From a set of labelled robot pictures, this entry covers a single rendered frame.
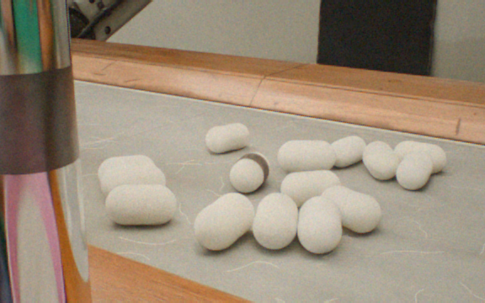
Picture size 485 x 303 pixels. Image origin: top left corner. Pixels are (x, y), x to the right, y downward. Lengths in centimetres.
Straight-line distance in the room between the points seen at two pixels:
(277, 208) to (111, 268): 9
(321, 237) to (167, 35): 269
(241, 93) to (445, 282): 34
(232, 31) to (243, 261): 249
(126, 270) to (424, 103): 33
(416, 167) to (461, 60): 207
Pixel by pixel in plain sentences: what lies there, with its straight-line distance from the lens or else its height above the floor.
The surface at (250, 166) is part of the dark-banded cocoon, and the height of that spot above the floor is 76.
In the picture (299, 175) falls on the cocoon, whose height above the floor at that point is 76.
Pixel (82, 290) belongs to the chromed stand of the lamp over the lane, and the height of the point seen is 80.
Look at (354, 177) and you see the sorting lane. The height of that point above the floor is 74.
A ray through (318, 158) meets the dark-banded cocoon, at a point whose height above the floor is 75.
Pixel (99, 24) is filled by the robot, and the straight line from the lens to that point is 110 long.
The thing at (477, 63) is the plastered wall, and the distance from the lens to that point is 244.
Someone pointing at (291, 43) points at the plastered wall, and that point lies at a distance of 265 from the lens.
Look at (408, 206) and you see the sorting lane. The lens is 37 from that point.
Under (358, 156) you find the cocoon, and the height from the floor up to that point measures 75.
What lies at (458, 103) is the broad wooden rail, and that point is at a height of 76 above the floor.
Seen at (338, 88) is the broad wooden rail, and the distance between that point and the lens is 55.
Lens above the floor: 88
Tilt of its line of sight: 18 degrees down
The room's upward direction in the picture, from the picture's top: straight up
